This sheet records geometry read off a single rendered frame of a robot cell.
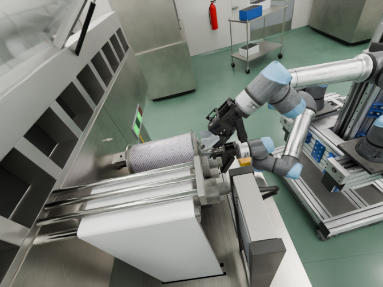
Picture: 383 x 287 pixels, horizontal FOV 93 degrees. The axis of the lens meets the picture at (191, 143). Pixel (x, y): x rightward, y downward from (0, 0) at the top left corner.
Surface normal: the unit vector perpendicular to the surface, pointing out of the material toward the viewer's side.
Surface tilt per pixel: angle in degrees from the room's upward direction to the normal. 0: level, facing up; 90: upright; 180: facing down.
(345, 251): 0
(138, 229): 90
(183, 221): 90
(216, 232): 0
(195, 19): 90
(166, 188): 0
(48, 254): 90
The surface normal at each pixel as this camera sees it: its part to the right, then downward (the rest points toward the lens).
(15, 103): 0.97, -0.22
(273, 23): 0.07, 0.69
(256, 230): -0.22, -0.69
